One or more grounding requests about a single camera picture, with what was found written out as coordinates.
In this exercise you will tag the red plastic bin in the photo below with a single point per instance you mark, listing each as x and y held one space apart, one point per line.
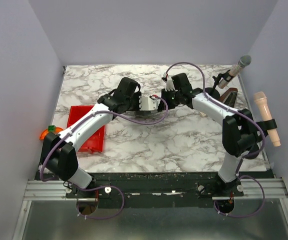
94 143

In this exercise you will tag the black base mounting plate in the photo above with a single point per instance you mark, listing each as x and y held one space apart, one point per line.
142 190

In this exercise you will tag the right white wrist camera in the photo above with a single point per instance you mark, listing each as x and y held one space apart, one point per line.
169 83

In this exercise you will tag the green toy brick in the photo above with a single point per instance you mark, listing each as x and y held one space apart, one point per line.
51 128

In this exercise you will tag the orange toy brick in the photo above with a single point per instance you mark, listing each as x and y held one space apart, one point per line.
45 132

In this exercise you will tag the black round microphone stand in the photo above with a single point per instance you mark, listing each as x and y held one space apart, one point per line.
220 81

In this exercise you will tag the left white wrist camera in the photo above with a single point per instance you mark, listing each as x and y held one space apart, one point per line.
148 103

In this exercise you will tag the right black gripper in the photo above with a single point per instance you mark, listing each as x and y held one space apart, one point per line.
164 100

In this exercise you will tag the pink beige microphone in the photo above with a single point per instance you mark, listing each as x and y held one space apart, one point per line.
260 100

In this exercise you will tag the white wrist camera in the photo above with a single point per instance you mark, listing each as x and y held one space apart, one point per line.
169 83
148 103

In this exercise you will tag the grey silver microphone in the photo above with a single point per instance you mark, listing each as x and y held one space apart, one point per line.
243 62

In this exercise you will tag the brown wooden metronome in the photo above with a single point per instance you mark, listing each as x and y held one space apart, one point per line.
229 97

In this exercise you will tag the black filament spool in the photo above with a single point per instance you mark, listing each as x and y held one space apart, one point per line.
140 113

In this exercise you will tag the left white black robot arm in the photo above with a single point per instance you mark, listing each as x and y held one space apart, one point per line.
59 150

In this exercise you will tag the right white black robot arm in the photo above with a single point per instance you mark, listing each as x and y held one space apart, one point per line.
240 133

